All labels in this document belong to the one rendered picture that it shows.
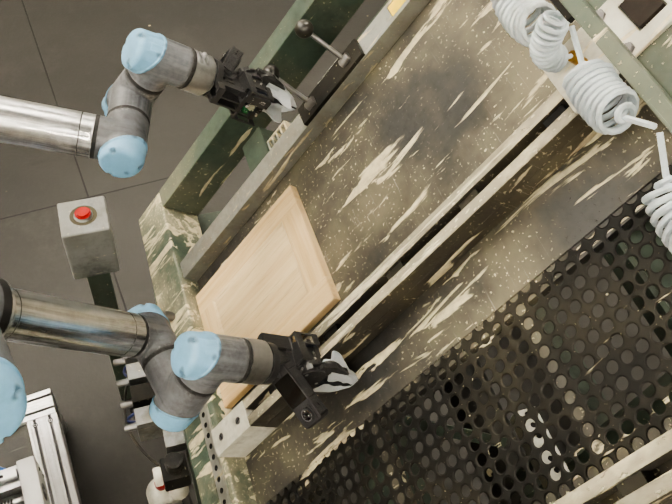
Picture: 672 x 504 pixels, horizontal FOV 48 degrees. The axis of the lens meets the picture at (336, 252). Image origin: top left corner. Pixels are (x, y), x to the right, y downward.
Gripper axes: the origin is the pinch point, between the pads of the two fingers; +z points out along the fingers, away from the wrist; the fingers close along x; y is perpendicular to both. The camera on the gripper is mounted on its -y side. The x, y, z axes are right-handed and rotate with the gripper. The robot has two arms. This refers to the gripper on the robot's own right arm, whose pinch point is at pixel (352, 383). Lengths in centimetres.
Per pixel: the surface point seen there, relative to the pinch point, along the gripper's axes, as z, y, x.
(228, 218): -2, 55, 16
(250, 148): 5, 75, 9
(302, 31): -13, 60, -31
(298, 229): 0.1, 37.4, -0.6
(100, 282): -7, 75, 68
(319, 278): 0.2, 23.7, -1.2
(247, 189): -2, 56, 8
